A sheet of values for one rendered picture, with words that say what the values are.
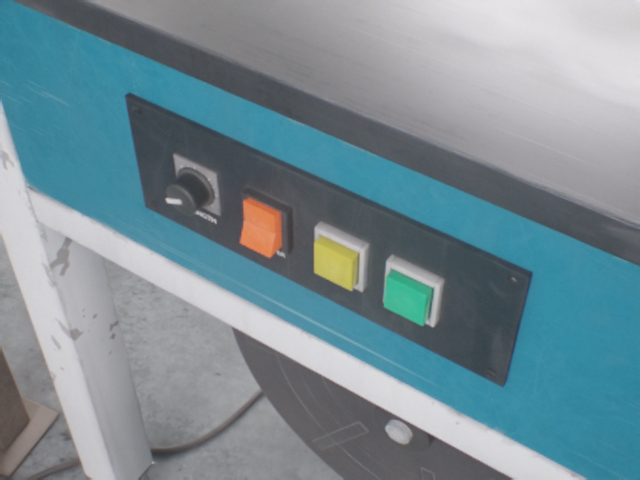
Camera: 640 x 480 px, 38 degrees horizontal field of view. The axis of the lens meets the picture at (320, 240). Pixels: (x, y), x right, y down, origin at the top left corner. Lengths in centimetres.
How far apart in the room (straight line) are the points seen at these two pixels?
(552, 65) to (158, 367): 88
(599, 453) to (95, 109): 35
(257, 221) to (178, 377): 75
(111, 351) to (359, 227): 45
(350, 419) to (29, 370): 49
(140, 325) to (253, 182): 81
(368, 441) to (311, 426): 8
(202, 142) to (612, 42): 22
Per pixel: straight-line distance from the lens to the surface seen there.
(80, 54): 57
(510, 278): 45
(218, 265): 60
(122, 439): 100
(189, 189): 53
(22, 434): 124
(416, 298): 48
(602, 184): 42
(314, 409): 101
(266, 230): 52
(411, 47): 48
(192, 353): 127
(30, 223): 74
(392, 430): 87
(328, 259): 50
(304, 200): 50
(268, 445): 118
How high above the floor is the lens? 101
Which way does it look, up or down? 46 degrees down
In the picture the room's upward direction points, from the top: straight up
